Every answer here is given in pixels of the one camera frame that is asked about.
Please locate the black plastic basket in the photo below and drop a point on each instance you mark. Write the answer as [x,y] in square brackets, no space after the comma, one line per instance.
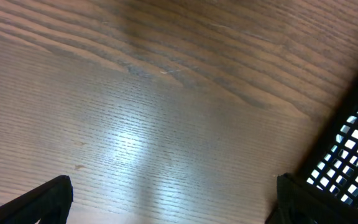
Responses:
[332,165]

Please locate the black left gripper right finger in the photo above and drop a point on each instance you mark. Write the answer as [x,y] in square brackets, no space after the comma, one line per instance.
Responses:
[300,202]

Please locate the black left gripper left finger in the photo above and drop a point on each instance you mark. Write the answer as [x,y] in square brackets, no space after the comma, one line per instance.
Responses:
[48,203]

